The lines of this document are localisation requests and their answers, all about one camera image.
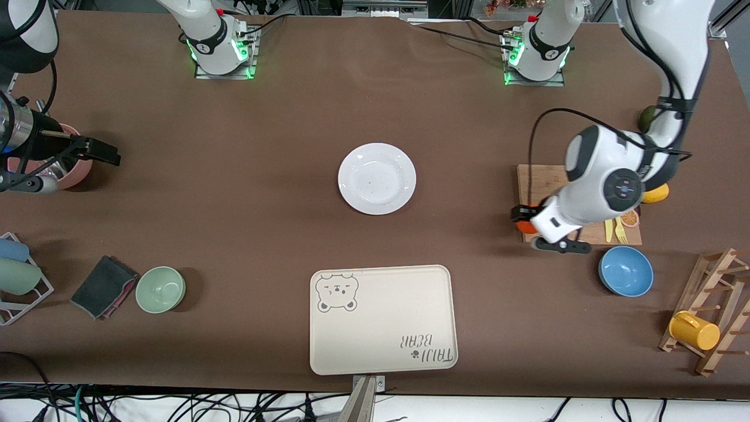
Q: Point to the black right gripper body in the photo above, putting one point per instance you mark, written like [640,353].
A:
[48,142]

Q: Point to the orange fruit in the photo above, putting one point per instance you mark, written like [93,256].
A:
[525,226]

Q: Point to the white round plate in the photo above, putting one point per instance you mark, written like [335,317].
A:
[377,179]

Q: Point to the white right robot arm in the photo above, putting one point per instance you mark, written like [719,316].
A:
[205,35]

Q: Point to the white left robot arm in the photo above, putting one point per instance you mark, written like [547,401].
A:
[603,176]

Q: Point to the pink bowl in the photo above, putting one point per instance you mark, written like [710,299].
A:
[81,174]

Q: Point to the wooden cutting board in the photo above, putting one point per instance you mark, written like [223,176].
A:
[539,181]

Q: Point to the yellow plastic knife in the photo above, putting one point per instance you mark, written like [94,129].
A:
[609,231]

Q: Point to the yellow plastic fork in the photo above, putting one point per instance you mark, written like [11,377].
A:
[620,234]

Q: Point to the orange slice piece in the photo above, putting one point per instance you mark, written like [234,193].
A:
[630,218]

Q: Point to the pale blue cup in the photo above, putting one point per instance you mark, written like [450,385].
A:
[12,250]

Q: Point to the blue bowl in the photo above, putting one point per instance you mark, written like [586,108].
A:
[626,271]

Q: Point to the dark grey folded cloth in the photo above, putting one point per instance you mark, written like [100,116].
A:
[99,284]

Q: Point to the pale green cup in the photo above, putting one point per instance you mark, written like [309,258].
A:
[17,276]

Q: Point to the yellow lemon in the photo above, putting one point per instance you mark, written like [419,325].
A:
[657,196]

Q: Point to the pale green bowl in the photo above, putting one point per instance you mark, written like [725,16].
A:
[160,289]

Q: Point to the pink folded cloth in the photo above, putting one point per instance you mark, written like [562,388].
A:
[120,302]

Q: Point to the cream tray with bear print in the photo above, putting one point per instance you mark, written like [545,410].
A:
[381,328]

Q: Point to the brown table cover cloth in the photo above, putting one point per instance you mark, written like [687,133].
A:
[293,117]

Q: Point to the colourful toy pile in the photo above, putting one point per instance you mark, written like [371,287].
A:
[507,6]

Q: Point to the yellow mug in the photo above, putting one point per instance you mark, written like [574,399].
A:
[694,331]

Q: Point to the wooden mug rack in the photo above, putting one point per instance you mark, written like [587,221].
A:
[720,351]

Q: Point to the grey metal box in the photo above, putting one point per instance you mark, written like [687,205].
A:
[384,7]

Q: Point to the metal base plate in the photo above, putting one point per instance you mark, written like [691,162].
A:
[556,84]
[253,58]

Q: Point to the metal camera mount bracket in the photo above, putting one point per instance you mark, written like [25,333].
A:
[363,404]

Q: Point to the aluminium frame profile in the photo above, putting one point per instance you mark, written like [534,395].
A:
[723,29]

